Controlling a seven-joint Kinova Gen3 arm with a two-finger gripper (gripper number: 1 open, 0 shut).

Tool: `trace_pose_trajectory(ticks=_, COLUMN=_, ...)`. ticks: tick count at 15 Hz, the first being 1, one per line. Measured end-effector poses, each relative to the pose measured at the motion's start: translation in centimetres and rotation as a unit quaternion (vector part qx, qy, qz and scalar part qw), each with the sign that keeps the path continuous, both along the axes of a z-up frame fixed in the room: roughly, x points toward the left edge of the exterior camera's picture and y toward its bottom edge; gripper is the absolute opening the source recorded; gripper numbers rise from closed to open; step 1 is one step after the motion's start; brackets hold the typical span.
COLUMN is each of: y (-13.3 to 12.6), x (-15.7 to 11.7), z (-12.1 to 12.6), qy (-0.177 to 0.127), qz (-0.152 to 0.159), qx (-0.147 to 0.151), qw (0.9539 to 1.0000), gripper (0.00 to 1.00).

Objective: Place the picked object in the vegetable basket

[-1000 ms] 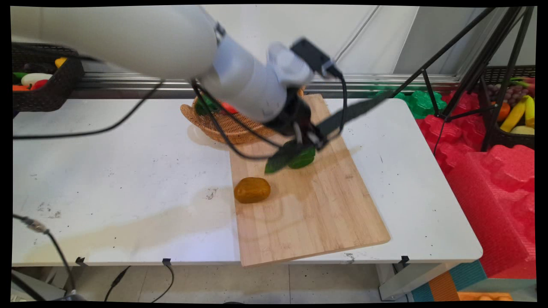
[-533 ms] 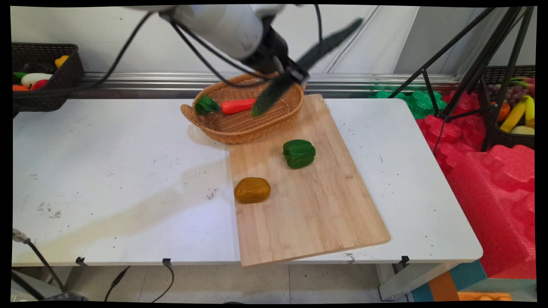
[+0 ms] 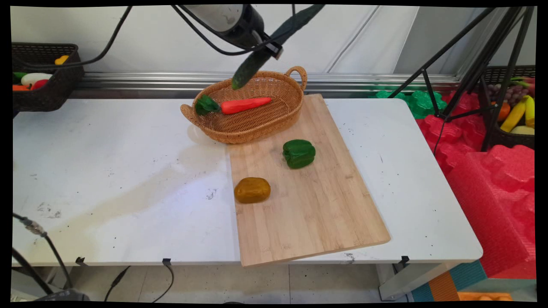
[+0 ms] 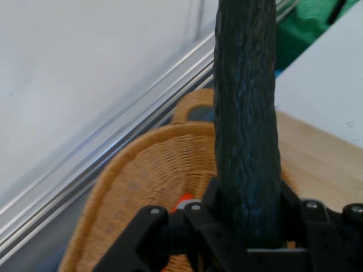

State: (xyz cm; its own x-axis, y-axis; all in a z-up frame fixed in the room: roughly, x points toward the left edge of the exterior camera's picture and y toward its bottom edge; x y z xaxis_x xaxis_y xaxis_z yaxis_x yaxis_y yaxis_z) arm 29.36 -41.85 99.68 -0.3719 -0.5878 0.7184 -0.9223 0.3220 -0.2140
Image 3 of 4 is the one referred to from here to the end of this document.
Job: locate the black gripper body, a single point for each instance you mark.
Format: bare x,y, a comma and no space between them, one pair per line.
244,28

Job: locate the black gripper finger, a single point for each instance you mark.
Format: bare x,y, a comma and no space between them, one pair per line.
276,52
262,37

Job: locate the long dark green cucumber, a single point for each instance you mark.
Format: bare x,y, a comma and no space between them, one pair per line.
257,60

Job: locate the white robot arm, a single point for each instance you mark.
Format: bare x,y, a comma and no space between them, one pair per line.
209,17

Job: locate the orange carrot with green top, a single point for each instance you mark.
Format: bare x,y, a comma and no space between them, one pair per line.
244,105

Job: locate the oval wicker basket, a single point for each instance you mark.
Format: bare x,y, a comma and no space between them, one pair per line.
257,124

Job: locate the green bell pepper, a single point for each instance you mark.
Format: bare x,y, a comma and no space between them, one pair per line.
298,154

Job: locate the brown yellow potato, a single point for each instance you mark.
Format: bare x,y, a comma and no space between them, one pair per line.
252,190

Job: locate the green foam mat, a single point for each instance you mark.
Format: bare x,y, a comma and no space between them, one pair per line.
421,105

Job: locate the wooden cutting board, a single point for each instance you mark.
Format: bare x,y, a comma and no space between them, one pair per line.
317,214

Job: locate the small yellow toy vegetable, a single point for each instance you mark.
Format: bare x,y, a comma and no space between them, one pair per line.
61,60

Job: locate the red foam mat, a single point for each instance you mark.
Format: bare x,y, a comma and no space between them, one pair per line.
492,205
449,137

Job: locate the black plastic basket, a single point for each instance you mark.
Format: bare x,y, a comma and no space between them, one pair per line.
55,90

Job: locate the small red toy vegetable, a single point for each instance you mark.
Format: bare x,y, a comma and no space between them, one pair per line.
40,84

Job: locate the white toy radish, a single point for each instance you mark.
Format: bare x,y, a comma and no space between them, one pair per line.
36,78

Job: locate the small orange toy vegetable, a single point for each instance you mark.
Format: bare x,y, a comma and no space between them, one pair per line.
20,87

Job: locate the small green toy vegetable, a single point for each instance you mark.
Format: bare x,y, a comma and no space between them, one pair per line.
17,77

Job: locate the black tripod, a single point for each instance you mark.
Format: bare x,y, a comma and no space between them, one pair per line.
509,19

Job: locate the orange toy fruit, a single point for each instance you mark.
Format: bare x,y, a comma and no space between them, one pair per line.
504,112

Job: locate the purple toy grapes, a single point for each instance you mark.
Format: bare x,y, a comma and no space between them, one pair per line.
511,94

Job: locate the yellow toy banana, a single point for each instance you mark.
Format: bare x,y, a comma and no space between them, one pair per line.
530,111
513,115

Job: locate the black basket with fruit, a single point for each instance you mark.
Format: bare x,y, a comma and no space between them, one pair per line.
509,141

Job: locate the pale yellow toy fruit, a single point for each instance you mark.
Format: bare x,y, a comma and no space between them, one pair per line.
522,130

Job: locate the white table leg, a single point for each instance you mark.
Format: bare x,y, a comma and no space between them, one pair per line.
398,282

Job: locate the teal and orange floor mat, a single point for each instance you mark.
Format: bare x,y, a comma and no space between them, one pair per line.
445,286

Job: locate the orange tray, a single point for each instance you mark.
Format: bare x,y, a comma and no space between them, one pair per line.
483,297

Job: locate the black device on floor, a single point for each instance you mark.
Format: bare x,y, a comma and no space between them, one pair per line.
64,296

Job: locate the aluminium wall rail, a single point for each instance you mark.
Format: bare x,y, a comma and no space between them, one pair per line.
150,81

